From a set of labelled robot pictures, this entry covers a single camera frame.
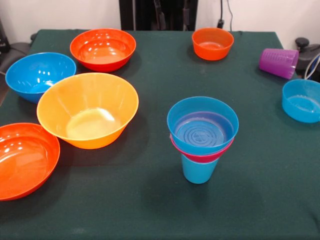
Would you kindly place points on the large yellow-orange bowl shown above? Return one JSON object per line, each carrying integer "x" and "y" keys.
{"x": 87, "y": 130}

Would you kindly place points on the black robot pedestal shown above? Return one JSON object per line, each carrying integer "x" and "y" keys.
{"x": 142, "y": 15}

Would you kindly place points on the large orange bowl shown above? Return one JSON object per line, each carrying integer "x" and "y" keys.
{"x": 100, "y": 47}
{"x": 25, "y": 162}

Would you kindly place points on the dark green table cloth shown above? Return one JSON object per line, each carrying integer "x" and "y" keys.
{"x": 125, "y": 212}

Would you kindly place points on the large blue bowl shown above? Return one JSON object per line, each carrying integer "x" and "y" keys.
{"x": 32, "y": 77}

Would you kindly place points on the small blue bowl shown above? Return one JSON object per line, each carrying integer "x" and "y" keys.
{"x": 202, "y": 135}
{"x": 302, "y": 105}

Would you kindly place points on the small pink bowl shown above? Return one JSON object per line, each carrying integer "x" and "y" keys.
{"x": 202, "y": 158}

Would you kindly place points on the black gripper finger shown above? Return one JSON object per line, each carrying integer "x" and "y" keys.
{"x": 186, "y": 15}
{"x": 160, "y": 17}

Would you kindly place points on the blue cup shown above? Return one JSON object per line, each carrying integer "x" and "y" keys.
{"x": 200, "y": 173}

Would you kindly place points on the small orange bowl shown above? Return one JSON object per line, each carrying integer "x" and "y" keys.
{"x": 212, "y": 45}

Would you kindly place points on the purple cup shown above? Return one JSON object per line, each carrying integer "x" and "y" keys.
{"x": 277, "y": 62}

